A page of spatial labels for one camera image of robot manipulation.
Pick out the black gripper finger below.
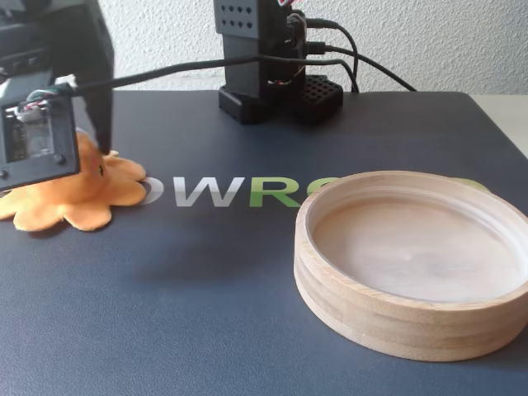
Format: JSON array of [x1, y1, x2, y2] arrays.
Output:
[[78, 77, 115, 156]]

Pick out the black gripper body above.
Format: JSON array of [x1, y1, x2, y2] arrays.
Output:
[[40, 0, 115, 89]]

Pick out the orange flower-shaped plush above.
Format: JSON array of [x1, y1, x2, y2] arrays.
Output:
[[0, 130, 148, 232]]

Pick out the round wooden box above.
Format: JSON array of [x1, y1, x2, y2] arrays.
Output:
[[293, 170, 528, 364]]

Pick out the dark mat with green logo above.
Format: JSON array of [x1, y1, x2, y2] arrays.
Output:
[[0, 89, 528, 396]]

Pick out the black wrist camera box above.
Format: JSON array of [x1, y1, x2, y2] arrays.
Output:
[[0, 76, 80, 193]]

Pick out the black camera cable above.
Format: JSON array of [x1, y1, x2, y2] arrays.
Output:
[[68, 56, 360, 94]]

